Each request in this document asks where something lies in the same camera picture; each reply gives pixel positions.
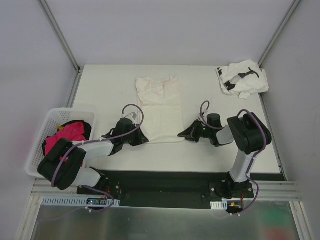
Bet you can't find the cream white t shirt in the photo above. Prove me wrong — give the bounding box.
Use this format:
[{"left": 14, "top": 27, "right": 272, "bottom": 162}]
[{"left": 135, "top": 76, "right": 184, "bottom": 144}]

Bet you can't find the white black printed t shirt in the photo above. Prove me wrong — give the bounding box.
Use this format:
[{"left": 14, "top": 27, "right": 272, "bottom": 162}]
[{"left": 216, "top": 59, "right": 269, "bottom": 100}]

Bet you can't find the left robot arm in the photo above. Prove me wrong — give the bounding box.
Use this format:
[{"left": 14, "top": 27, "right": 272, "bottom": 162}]
[{"left": 37, "top": 117, "right": 149, "bottom": 195}]

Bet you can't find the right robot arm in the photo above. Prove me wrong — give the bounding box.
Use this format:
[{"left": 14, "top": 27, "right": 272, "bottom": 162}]
[{"left": 177, "top": 112, "right": 272, "bottom": 199}]

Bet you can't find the black t shirt in basket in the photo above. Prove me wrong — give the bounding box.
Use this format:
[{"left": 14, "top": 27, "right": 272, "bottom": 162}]
[{"left": 42, "top": 120, "right": 93, "bottom": 156}]

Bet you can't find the pink red t shirt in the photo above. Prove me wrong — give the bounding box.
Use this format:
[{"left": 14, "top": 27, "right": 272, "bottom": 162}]
[{"left": 44, "top": 121, "right": 87, "bottom": 163}]

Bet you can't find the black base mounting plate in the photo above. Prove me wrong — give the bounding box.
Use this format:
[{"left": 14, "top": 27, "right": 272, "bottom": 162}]
[{"left": 77, "top": 170, "right": 255, "bottom": 209}]

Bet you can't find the white plastic laundry basket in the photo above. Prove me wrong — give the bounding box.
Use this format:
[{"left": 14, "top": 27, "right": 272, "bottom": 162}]
[{"left": 25, "top": 107, "right": 97, "bottom": 178}]

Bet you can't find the left aluminium frame post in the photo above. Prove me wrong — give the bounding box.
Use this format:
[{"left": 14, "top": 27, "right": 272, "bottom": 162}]
[{"left": 38, "top": 0, "right": 81, "bottom": 74}]

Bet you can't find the aluminium frame post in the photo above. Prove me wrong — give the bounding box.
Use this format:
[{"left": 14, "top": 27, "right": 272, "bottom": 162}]
[
  {"left": 258, "top": 0, "right": 304, "bottom": 68},
  {"left": 38, "top": 0, "right": 81, "bottom": 74}
]

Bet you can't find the right white cable duct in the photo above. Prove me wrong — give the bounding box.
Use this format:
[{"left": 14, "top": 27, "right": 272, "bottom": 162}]
[{"left": 210, "top": 200, "right": 228, "bottom": 211}]

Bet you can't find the white cable duct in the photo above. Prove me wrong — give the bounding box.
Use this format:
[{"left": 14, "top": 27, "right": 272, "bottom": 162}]
[
  {"left": 210, "top": 200, "right": 228, "bottom": 211},
  {"left": 42, "top": 196, "right": 120, "bottom": 208}
]

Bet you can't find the left white cable duct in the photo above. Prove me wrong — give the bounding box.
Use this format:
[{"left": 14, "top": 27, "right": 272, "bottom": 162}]
[{"left": 42, "top": 196, "right": 120, "bottom": 208}]

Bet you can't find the right aluminium frame post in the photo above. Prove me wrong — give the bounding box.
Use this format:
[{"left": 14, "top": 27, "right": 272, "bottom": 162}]
[{"left": 258, "top": 0, "right": 304, "bottom": 68}]

